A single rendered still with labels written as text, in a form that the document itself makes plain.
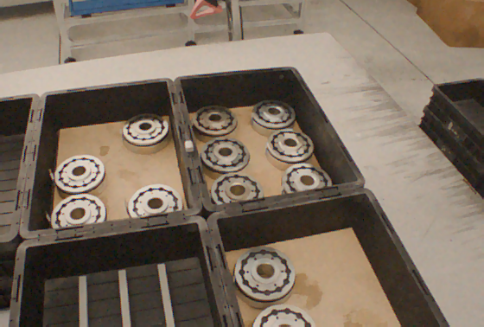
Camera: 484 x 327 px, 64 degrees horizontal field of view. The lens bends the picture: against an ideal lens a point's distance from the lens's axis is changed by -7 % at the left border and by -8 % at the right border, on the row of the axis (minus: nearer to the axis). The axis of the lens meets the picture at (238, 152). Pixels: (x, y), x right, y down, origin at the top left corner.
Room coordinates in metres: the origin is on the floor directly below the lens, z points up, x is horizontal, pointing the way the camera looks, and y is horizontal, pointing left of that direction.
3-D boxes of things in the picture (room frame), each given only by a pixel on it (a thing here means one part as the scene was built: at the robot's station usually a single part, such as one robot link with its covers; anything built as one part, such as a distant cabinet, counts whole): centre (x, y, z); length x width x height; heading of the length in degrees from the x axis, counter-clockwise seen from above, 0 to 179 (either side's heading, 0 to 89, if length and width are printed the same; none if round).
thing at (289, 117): (0.78, -0.08, 0.86); 0.10 x 0.10 x 0.01
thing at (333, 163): (0.65, -0.04, 0.87); 0.40 x 0.30 x 0.11; 17
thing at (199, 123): (0.74, 0.06, 0.86); 0.10 x 0.10 x 0.01
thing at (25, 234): (0.56, 0.25, 0.92); 0.40 x 0.30 x 0.02; 17
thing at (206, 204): (0.65, -0.04, 0.92); 0.40 x 0.30 x 0.02; 17
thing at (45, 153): (0.56, 0.25, 0.87); 0.40 x 0.30 x 0.11; 17
